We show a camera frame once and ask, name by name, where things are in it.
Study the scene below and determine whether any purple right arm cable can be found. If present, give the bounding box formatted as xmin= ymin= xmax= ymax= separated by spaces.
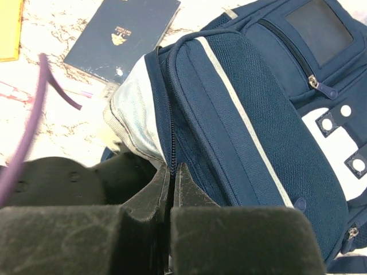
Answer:
xmin=0 ymin=53 xmax=83 ymax=207

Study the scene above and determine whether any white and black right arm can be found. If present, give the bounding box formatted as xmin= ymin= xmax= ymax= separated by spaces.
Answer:
xmin=1 ymin=153 xmax=325 ymax=274

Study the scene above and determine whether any navy blue student backpack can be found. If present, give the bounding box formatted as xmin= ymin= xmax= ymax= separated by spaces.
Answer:
xmin=103 ymin=1 xmax=366 ymax=273

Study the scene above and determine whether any pink highlighter pen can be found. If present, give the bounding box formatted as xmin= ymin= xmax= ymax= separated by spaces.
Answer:
xmin=80 ymin=91 xmax=93 ymax=98

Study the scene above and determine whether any dark blue thin notebook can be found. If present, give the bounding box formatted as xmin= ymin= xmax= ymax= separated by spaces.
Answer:
xmin=64 ymin=0 xmax=180 ymax=84

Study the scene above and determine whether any yellow paperback book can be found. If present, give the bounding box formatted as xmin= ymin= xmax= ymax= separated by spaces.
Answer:
xmin=0 ymin=0 xmax=24 ymax=62

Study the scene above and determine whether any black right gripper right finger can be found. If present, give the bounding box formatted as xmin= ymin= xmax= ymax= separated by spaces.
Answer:
xmin=170 ymin=164 xmax=325 ymax=274

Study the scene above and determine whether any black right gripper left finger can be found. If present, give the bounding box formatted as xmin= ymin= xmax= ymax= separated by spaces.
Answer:
xmin=1 ymin=166 xmax=170 ymax=274

